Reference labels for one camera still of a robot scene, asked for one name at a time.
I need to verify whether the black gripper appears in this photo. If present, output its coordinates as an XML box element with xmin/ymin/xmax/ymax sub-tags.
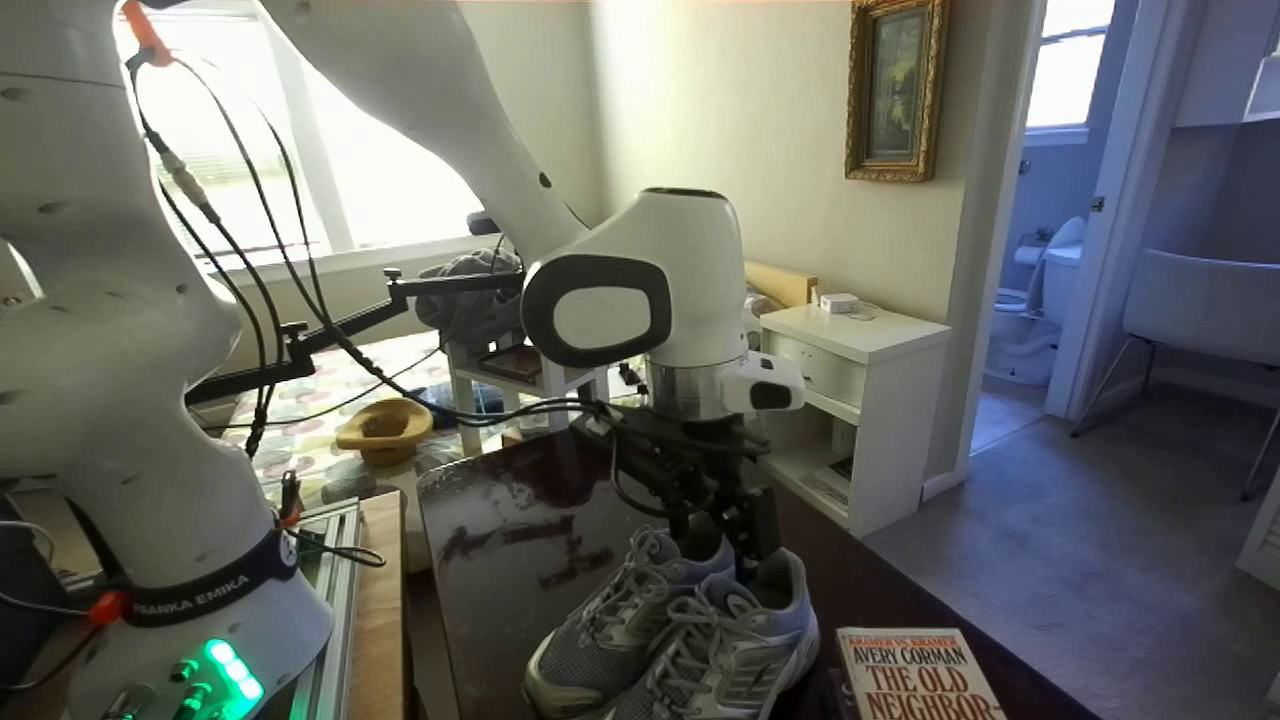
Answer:
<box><xmin>612</xmin><ymin>402</ymin><xmax>789</xmax><ymax>562</ymax></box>

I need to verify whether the grey blue running shoe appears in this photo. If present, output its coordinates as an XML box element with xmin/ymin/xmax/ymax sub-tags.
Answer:
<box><xmin>519</xmin><ymin>523</ymin><xmax>739</xmax><ymax>720</ymax></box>
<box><xmin>605</xmin><ymin>545</ymin><xmax>824</xmax><ymax>720</ymax></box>

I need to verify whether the white shelf cabinet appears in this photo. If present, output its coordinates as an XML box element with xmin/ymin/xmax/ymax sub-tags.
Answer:
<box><xmin>753</xmin><ymin>300</ymin><xmax>952</xmax><ymax>538</ymax></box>

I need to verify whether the paperback book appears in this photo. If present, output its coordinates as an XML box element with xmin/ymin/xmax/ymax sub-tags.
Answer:
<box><xmin>833</xmin><ymin>622</ymin><xmax>1014</xmax><ymax>720</ymax></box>

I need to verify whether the tan wooden item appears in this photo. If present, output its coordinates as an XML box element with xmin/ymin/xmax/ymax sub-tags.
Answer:
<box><xmin>739</xmin><ymin>258</ymin><xmax>824</xmax><ymax>319</ymax></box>

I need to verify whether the wooden base board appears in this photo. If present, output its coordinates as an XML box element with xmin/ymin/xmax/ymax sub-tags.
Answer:
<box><xmin>347</xmin><ymin>488</ymin><xmax>412</xmax><ymax>720</ymax></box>

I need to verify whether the yellow bowl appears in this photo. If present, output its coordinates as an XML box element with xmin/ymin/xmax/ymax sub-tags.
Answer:
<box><xmin>334</xmin><ymin>395</ymin><xmax>439</xmax><ymax>471</ymax></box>

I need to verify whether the white toilet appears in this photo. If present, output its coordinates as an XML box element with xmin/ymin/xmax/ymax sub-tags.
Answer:
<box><xmin>987</xmin><ymin>211</ymin><xmax>1093</xmax><ymax>393</ymax></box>

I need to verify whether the red black clamp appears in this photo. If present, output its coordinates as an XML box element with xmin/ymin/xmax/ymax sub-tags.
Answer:
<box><xmin>274</xmin><ymin>466</ymin><xmax>307</xmax><ymax>538</ymax></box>

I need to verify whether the gold framed picture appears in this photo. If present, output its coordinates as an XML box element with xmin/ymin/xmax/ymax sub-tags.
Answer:
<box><xmin>846</xmin><ymin>0</ymin><xmax>952</xmax><ymax>186</ymax></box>

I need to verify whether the black camera on bar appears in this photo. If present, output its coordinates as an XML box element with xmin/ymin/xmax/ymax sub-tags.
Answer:
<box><xmin>412</xmin><ymin>249</ymin><xmax>531</xmax><ymax>359</ymax></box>

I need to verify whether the white door frame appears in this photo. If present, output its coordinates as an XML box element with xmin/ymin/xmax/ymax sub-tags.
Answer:
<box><xmin>920</xmin><ymin>0</ymin><xmax>1056</xmax><ymax>499</ymax></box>

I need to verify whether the aluminium rail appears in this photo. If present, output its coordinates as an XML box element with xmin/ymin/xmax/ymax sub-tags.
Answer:
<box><xmin>281</xmin><ymin>494</ymin><xmax>369</xmax><ymax>720</ymax></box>

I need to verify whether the white window frame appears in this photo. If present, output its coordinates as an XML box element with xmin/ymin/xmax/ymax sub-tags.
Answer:
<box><xmin>114</xmin><ymin>0</ymin><xmax>492</xmax><ymax>292</ymax></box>

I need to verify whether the black camera mounting bar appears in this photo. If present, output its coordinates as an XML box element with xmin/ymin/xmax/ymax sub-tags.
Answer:
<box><xmin>181</xmin><ymin>264</ymin><xmax>530</xmax><ymax>408</ymax></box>

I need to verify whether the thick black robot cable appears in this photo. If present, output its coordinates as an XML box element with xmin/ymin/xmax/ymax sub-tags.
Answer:
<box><xmin>126</xmin><ymin>53</ymin><xmax>537</xmax><ymax>462</ymax></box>

